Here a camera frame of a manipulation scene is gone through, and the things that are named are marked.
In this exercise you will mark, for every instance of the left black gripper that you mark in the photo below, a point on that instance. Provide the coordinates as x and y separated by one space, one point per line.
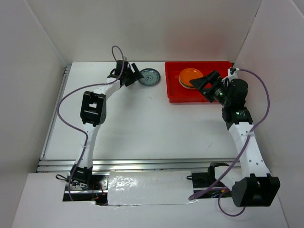
136 76

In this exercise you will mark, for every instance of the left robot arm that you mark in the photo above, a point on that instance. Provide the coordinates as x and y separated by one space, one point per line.
93 115

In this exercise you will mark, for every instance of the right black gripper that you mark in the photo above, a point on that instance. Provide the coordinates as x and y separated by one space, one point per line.
200 83

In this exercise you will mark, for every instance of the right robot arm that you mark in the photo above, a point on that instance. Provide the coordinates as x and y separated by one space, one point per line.
249 180

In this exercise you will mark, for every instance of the blue white patterned plate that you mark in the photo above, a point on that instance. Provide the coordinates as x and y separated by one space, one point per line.
150 77

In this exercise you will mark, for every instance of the white foil cover panel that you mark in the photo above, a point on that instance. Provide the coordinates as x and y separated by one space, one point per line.
149 188

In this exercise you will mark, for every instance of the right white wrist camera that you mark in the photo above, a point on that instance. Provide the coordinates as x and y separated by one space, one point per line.
232 74

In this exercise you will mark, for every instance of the beige floral plate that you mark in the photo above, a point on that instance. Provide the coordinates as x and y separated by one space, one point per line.
186 86

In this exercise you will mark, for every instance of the red plastic bin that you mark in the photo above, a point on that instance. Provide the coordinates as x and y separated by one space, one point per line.
176 92

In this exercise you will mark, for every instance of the aluminium frame rail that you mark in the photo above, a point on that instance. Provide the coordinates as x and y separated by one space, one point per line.
142 130

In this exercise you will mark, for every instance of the orange plate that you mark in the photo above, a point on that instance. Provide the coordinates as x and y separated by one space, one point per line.
189 74

